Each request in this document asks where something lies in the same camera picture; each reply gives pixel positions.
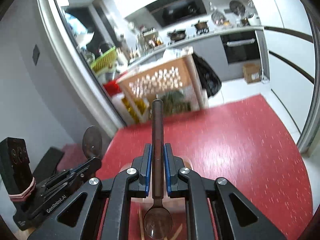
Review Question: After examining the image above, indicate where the green plastic basket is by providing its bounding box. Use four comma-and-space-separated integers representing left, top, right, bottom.
91, 47, 118, 74

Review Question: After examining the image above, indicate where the black range hood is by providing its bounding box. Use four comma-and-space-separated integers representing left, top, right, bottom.
146, 0, 207, 27

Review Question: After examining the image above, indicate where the pink chair cushion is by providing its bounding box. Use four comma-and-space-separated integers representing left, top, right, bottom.
57, 144, 87, 172

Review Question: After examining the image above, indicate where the black built-in oven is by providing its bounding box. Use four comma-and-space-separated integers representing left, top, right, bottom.
220, 31, 260, 64

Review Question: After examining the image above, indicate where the red plastic basin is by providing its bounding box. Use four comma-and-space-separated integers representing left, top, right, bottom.
103, 80, 121, 97

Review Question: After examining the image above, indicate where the beige plastic utensil holder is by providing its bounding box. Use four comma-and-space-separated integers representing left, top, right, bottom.
120, 154, 193, 214

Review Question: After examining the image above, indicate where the grey wall switch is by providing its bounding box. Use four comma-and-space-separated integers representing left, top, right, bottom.
32, 45, 40, 65

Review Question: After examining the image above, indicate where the beige flower-cutout storage cart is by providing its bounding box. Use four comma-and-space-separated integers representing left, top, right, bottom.
117, 54, 206, 122

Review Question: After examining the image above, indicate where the black wok on stove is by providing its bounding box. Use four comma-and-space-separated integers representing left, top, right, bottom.
167, 29, 186, 42

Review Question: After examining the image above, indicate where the yellow oil bottle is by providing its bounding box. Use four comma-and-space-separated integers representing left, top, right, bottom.
121, 97, 147, 124

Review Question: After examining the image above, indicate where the cardboard box on floor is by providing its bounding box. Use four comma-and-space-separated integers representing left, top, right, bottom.
242, 63, 261, 84

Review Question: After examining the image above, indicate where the black garbage bag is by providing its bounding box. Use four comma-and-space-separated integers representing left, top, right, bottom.
192, 53, 222, 98

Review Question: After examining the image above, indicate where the brown pot on stove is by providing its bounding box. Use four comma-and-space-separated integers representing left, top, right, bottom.
192, 21, 209, 35

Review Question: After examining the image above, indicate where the bamboo chopstick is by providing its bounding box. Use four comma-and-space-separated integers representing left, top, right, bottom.
171, 224, 183, 240
138, 208, 145, 240

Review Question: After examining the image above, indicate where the white refrigerator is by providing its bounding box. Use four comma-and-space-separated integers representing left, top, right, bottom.
252, 0, 316, 131

